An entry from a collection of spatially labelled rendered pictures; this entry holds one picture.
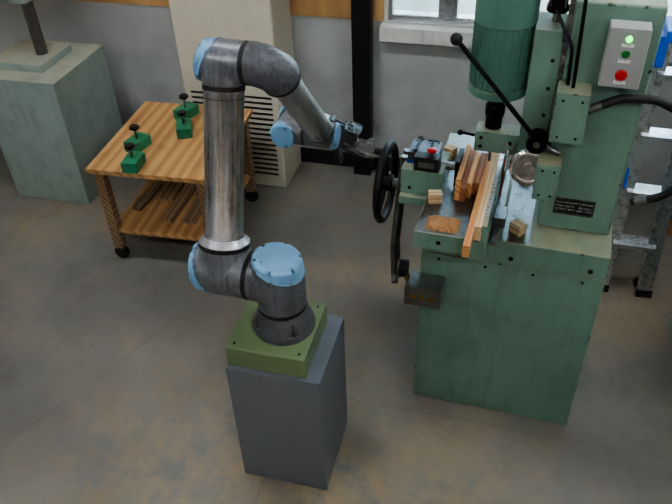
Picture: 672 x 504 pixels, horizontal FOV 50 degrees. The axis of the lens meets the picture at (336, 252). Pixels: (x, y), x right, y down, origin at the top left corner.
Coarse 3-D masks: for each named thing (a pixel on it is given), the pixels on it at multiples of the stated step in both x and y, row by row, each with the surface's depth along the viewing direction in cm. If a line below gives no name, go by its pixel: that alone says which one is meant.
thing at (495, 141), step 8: (480, 128) 223; (504, 128) 223; (512, 128) 223; (480, 136) 222; (488, 136) 222; (496, 136) 221; (504, 136) 220; (512, 136) 220; (480, 144) 224; (488, 144) 224; (496, 144) 223; (504, 144) 222; (496, 152) 225; (504, 152) 224; (512, 152) 223
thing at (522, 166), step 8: (520, 152) 211; (528, 152) 210; (512, 160) 213; (520, 160) 213; (528, 160) 212; (536, 160) 211; (512, 168) 215; (520, 168) 214; (528, 168) 213; (512, 176) 216; (520, 176) 216; (528, 176) 215; (528, 184) 216
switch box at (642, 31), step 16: (608, 32) 182; (624, 32) 178; (640, 32) 177; (608, 48) 182; (624, 48) 180; (640, 48) 179; (608, 64) 184; (624, 64) 183; (640, 64) 182; (608, 80) 187; (624, 80) 185
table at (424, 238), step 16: (448, 144) 249; (464, 144) 249; (448, 176) 233; (400, 192) 233; (448, 192) 226; (432, 208) 220; (448, 208) 220; (464, 208) 219; (416, 224) 214; (464, 224) 213; (416, 240) 213; (432, 240) 212; (448, 240) 210; (480, 256) 210
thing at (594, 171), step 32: (608, 0) 182; (640, 0) 181; (576, 32) 188; (608, 96) 195; (608, 128) 201; (576, 160) 210; (608, 160) 207; (576, 192) 216; (608, 192) 213; (544, 224) 227; (576, 224) 223; (608, 224) 220
